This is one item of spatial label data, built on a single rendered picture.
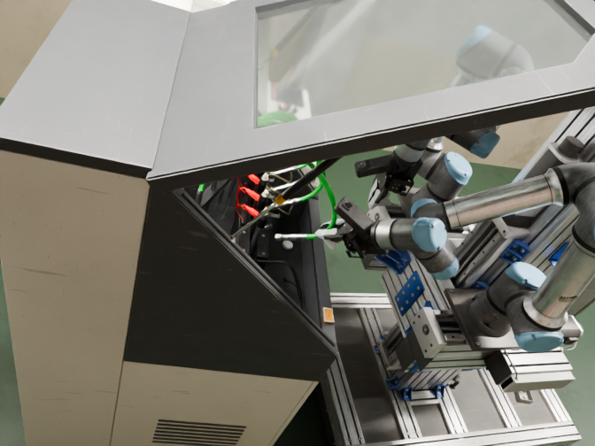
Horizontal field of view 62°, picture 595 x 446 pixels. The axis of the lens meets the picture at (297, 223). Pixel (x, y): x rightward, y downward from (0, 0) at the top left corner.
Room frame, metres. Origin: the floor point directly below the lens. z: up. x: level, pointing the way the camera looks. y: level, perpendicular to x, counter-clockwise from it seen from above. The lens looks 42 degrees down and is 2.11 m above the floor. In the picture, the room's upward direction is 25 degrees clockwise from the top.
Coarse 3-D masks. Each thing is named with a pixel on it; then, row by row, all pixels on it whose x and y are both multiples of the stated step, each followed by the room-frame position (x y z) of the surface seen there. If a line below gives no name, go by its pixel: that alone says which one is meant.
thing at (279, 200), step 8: (328, 160) 0.78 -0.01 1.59; (336, 160) 0.79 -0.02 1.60; (320, 168) 0.78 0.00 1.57; (304, 176) 0.78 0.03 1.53; (312, 176) 0.78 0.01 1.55; (296, 184) 0.78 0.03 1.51; (304, 184) 0.78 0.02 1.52; (288, 192) 0.77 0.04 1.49; (296, 192) 0.78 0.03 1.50; (280, 200) 0.77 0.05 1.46; (272, 208) 0.77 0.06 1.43; (248, 224) 0.76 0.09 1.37; (240, 232) 0.76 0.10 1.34; (232, 240) 0.75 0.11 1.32
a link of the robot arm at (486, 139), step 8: (488, 128) 1.27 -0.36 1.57; (496, 128) 1.31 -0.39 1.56; (456, 136) 1.25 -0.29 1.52; (464, 136) 1.24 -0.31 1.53; (472, 136) 1.24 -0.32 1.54; (480, 136) 1.24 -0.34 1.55; (488, 136) 1.24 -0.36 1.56; (496, 136) 1.25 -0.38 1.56; (464, 144) 1.24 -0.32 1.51; (472, 144) 1.23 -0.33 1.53; (480, 144) 1.23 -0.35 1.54; (488, 144) 1.23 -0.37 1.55; (496, 144) 1.24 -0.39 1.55; (472, 152) 1.24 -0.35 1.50; (480, 152) 1.23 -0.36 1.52; (488, 152) 1.22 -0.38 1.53
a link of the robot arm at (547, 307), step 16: (576, 192) 1.07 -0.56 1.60; (592, 192) 1.04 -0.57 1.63; (576, 208) 1.06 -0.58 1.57; (592, 208) 1.01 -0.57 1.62; (576, 224) 1.02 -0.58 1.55; (592, 224) 0.98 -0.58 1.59; (576, 240) 1.00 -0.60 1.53; (592, 240) 0.97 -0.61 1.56; (560, 256) 1.05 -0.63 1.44; (576, 256) 1.00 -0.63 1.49; (592, 256) 0.98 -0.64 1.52; (560, 272) 1.01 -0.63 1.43; (576, 272) 0.99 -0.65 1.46; (592, 272) 0.99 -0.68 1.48; (544, 288) 1.02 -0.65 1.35; (560, 288) 1.00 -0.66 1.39; (576, 288) 0.99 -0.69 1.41; (512, 304) 1.08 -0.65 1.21; (528, 304) 1.03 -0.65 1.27; (544, 304) 1.01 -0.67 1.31; (560, 304) 0.99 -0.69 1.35; (512, 320) 1.04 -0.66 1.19; (528, 320) 1.00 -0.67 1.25; (544, 320) 0.99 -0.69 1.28; (560, 320) 1.01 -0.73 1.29; (528, 336) 0.97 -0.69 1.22; (544, 336) 0.97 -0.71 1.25; (560, 336) 0.99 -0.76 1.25
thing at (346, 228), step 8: (344, 224) 0.99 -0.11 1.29; (376, 224) 0.95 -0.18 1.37; (344, 232) 0.95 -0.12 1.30; (352, 232) 0.95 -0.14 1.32; (344, 240) 0.95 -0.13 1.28; (352, 240) 0.95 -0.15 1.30; (360, 240) 0.95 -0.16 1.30; (368, 240) 0.95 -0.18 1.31; (352, 248) 0.96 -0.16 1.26; (360, 248) 0.94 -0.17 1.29; (368, 248) 0.95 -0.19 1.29; (376, 248) 0.94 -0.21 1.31; (352, 256) 0.95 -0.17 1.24; (360, 256) 0.94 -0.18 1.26
